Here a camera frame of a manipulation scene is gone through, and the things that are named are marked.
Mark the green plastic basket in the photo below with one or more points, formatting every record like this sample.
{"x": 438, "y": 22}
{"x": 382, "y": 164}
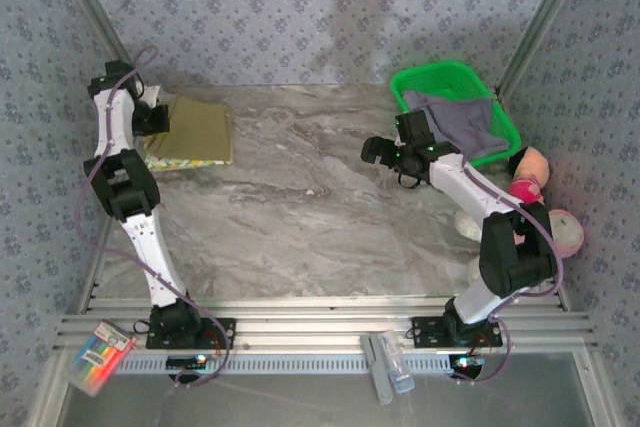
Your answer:
{"x": 440, "y": 77}

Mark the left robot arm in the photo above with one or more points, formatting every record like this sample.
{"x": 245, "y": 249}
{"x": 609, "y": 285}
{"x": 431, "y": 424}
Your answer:
{"x": 150, "y": 257}

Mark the aluminium frame post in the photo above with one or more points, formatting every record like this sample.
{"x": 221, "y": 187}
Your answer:
{"x": 544, "y": 17}
{"x": 102, "y": 22}

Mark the peach plush doll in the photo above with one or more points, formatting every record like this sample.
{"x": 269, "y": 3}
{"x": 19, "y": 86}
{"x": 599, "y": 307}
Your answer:
{"x": 532, "y": 164}

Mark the white plush toy pink outfit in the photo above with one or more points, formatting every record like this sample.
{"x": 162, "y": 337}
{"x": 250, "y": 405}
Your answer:
{"x": 567, "y": 232}

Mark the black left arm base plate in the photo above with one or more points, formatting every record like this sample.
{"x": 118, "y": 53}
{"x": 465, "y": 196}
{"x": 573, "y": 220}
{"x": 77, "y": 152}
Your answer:
{"x": 220, "y": 334}

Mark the grey purple skirt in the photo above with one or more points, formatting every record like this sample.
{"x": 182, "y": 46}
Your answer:
{"x": 470, "y": 122}

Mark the colourful marker pack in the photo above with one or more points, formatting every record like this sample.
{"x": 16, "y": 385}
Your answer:
{"x": 97, "y": 359}

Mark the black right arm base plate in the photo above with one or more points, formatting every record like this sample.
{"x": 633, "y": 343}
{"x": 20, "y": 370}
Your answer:
{"x": 425, "y": 332}

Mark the olive green skirt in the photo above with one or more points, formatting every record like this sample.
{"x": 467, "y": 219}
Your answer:
{"x": 200, "y": 132}

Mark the grey plastic bracket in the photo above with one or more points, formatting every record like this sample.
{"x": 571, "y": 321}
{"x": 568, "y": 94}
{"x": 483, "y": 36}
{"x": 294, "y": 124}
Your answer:
{"x": 381, "y": 387}

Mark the aluminium rail frame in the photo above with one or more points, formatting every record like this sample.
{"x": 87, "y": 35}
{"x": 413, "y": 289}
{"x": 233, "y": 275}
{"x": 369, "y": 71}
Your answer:
{"x": 325, "y": 322}

